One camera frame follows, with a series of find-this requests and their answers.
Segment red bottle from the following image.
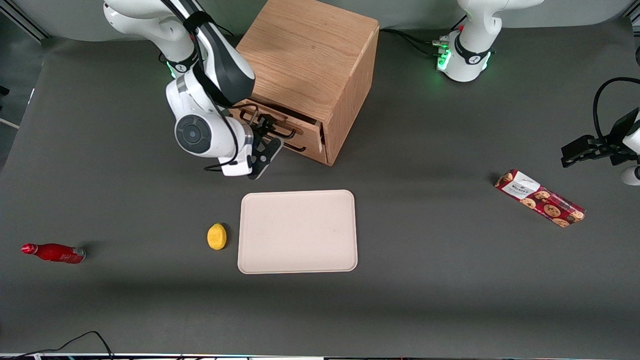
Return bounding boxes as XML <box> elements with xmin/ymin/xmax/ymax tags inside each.
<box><xmin>21</xmin><ymin>243</ymin><xmax>87</xmax><ymax>265</ymax></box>

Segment black left arm base cables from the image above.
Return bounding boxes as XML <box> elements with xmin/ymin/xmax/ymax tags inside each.
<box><xmin>379</xmin><ymin>15</ymin><xmax>468</xmax><ymax>60</ymax></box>

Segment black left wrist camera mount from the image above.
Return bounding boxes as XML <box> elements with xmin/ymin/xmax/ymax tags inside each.
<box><xmin>606</xmin><ymin>114</ymin><xmax>637</xmax><ymax>166</ymax></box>

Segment wooden two-drawer cabinet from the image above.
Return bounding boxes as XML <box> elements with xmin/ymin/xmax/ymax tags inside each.
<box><xmin>231</xmin><ymin>0</ymin><xmax>380</xmax><ymax>167</ymax></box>

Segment black cable on table edge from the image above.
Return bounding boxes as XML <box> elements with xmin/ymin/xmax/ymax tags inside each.
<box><xmin>12</xmin><ymin>331</ymin><xmax>116</xmax><ymax>360</ymax></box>

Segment yellow lemon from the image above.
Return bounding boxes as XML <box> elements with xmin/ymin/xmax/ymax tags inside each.
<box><xmin>207</xmin><ymin>223</ymin><xmax>228</xmax><ymax>251</ymax></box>

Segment black left wrist camera cable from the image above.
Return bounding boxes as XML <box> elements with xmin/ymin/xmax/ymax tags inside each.
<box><xmin>593</xmin><ymin>77</ymin><xmax>640</xmax><ymax>143</ymax></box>

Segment red cookie box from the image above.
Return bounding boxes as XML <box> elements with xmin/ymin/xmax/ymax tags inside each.
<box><xmin>494</xmin><ymin>169</ymin><xmax>586</xmax><ymax>229</ymax></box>

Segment beige rectangular tray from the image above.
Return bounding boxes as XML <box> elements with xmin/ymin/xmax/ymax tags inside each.
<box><xmin>237</xmin><ymin>189</ymin><xmax>359</xmax><ymax>275</ymax></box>

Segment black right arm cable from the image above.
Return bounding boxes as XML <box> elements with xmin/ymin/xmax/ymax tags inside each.
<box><xmin>162</xmin><ymin>0</ymin><xmax>242</xmax><ymax>172</ymax></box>

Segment aluminium frame rail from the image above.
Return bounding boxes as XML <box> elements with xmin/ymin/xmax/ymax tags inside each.
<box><xmin>0</xmin><ymin>0</ymin><xmax>52</xmax><ymax>42</ymax></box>

